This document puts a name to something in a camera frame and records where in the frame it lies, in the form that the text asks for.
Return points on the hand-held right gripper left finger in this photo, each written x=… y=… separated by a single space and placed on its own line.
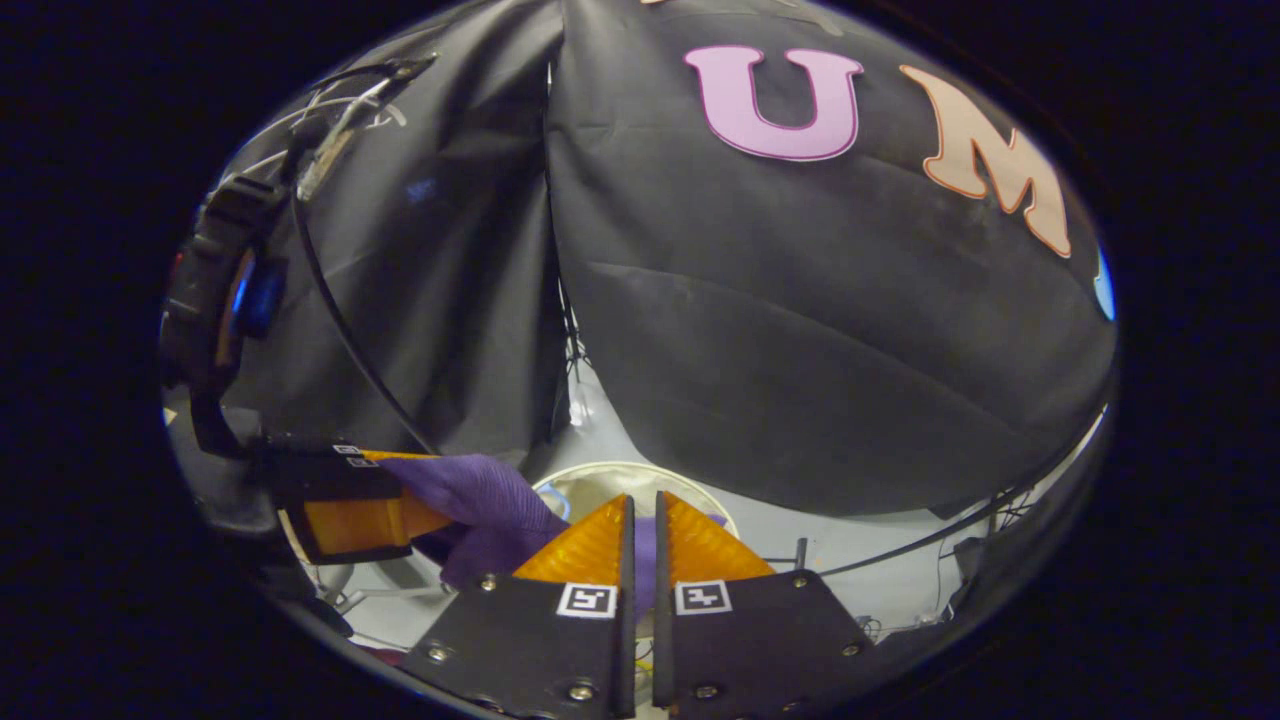
x=530 y=650

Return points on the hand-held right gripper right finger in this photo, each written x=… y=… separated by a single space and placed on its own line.
x=760 y=640

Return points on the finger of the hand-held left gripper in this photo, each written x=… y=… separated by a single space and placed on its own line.
x=310 y=451
x=340 y=520

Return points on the purple shirt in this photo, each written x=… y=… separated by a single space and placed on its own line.
x=490 y=500

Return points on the cream laundry hamper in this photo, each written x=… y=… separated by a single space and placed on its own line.
x=590 y=485

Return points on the black clothes rack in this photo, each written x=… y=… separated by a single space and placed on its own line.
x=400 y=70

